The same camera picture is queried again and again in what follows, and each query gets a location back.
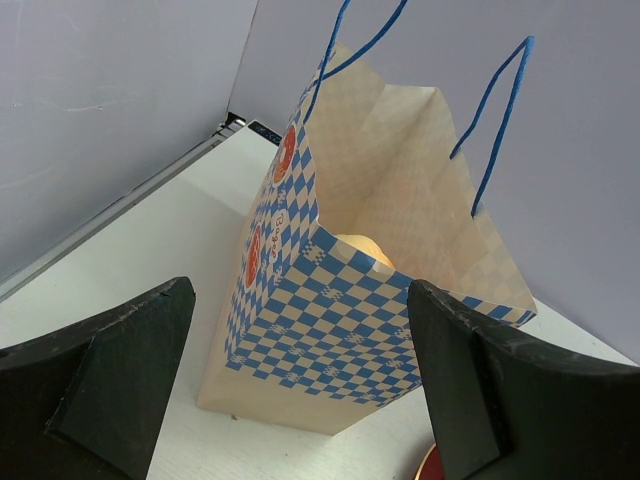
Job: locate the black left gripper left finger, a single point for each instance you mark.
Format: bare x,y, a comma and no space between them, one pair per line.
88,401

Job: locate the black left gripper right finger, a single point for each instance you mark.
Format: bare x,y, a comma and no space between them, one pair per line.
506,405

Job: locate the round orange bun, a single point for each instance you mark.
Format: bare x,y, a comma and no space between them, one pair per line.
363,251

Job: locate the blue checkered paper bag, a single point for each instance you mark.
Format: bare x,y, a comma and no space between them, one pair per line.
309,340

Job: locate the dark red round plate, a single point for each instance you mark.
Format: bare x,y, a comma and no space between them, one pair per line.
431,466

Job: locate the dark label sticker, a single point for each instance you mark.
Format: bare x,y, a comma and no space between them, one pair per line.
265,132

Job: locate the aluminium table frame rail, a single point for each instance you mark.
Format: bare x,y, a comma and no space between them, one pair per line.
9,286

